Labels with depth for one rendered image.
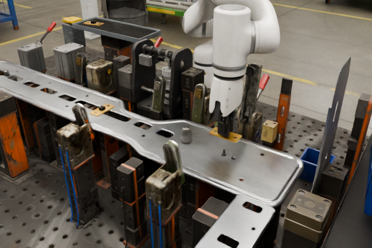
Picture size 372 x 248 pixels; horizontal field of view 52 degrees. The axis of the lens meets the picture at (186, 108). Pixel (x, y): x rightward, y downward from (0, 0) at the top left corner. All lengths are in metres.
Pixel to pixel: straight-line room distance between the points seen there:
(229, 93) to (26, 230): 0.80
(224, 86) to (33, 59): 1.08
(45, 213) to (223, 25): 0.88
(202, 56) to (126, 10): 2.57
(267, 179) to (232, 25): 0.40
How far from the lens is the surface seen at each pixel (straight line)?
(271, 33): 0.90
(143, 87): 1.40
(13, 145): 1.52
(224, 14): 0.87
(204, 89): 1.21
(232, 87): 0.93
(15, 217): 1.44
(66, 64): 1.57
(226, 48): 0.89
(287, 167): 1.06
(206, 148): 1.10
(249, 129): 1.16
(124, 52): 1.62
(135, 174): 1.05
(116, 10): 4.20
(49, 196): 1.47
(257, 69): 1.09
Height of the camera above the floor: 1.62
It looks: 29 degrees down
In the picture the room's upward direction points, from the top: straight up
